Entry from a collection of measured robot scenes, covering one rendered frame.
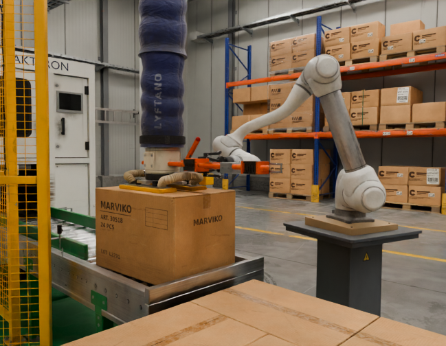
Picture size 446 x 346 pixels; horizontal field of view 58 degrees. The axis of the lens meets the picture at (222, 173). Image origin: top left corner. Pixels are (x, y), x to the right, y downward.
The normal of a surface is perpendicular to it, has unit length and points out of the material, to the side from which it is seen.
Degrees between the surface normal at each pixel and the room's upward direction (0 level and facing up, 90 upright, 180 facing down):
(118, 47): 90
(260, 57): 90
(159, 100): 70
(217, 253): 90
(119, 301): 90
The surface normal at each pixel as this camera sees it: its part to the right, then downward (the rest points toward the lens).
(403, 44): -0.63, 0.04
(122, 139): 0.76, 0.04
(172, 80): 0.51, -0.15
